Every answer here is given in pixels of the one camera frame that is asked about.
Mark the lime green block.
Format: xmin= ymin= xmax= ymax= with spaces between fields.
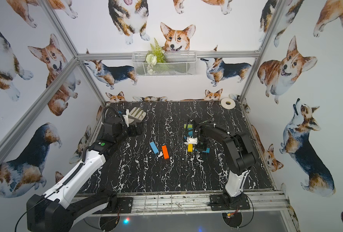
xmin=184 ymin=124 xmax=193 ymax=129

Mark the artificial fern plant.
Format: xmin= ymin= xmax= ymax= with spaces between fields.
xmin=145 ymin=38 xmax=167 ymax=65

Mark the white tape roll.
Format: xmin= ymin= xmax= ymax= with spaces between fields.
xmin=220 ymin=98 xmax=236 ymax=110

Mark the yellow block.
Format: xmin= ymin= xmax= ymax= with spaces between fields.
xmin=187 ymin=144 xmax=193 ymax=153

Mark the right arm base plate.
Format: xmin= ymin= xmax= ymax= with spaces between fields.
xmin=208 ymin=193 xmax=251 ymax=211

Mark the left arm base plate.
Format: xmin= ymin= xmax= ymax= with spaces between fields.
xmin=94 ymin=197 xmax=133 ymax=215

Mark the orange block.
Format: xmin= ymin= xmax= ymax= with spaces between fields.
xmin=162 ymin=145 xmax=170 ymax=159

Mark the aluminium front rail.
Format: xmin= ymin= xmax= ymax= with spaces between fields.
xmin=69 ymin=190 xmax=289 ymax=217

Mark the white wire basket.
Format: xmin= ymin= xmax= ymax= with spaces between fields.
xmin=132 ymin=51 xmax=197 ymax=77

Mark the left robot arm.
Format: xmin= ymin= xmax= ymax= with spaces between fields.
xmin=25 ymin=105 xmax=146 ymax=232

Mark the light blue block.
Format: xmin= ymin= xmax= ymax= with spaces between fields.
xmin=150 ymin=141 xmax=159 ymax=155

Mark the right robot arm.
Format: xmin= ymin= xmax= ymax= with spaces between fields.
xmin=184 ymin=119 xmax=257 ymax=208

